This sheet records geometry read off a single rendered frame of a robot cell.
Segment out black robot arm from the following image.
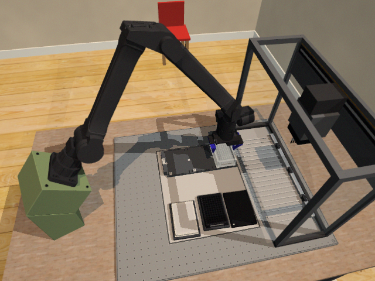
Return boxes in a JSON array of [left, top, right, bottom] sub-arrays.
[[47, 20, 255, 187]]

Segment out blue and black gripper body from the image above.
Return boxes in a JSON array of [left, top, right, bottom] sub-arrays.
[[208, 128, 243, 146]]

